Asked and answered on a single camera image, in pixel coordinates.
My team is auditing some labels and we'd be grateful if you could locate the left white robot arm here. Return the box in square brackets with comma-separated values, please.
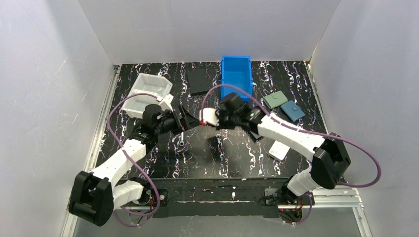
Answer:
[68, 104, 200, 226]

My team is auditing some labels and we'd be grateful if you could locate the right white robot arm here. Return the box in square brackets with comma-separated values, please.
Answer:
[202, 93, 351, 198]

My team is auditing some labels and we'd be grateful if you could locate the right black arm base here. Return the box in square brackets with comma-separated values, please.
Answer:
[258, 189, 314, 226]

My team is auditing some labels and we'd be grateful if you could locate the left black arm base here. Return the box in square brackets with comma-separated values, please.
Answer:
[131, 184, 168, 209]

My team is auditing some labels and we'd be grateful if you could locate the green card holder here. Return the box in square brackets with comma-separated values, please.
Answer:
[263, 91, 288, 109]

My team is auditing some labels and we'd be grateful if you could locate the white card holder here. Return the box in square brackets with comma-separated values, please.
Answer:
[268, 141, 290, 160]

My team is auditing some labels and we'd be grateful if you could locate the blue card holder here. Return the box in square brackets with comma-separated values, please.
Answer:
[280, 101, 305, 122]

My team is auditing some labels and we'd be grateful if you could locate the metal wrench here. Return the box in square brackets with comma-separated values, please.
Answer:
[179, 132, 185, 147]

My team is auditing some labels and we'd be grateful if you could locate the black notebook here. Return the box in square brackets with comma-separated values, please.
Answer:
[246, 130, 264, 143]

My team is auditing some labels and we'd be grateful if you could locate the white divided tray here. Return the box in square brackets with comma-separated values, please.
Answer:
[122, 73, 172, 119]

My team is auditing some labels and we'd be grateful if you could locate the blue plastic bin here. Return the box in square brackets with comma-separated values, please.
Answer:
[221, 55, 253, 95]

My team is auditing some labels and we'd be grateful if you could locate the black foam pad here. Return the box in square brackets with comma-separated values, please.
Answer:
[186, 69, 211, 96]

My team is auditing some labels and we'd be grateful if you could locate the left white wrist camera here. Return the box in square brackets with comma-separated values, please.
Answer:
[156, 94, 174, 112]

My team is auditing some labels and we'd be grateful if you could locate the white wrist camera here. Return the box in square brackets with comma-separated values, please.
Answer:
[199, 108, 219, 127]
[156, 94, 174, 112]

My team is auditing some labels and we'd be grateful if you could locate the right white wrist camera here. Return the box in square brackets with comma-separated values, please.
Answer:
[199, 108, 219, 127]

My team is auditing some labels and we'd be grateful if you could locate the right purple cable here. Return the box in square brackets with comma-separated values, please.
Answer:
[201, 84, 382, 226]

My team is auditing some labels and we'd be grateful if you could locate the purple cable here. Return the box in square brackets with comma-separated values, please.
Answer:
[201, 84, 382, 226]
[107, 93, 165, 228]

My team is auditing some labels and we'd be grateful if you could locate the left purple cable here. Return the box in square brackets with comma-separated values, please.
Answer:
[107, 93, 165, 228]

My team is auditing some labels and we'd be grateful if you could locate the aluminium frame rail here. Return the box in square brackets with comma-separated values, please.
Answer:
[60, 186, 374, 237]

